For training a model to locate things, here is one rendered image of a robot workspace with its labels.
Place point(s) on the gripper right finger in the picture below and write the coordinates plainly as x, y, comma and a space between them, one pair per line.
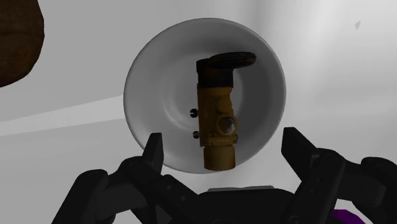
322, 183

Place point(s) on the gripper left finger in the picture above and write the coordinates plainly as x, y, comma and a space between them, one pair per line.
145, 183

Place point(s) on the purple object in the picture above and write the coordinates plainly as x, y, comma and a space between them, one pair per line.
344, 216

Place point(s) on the white bowl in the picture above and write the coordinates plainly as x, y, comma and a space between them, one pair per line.
158, 93

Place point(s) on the brown rounded object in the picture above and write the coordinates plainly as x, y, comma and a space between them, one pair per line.
15, 37

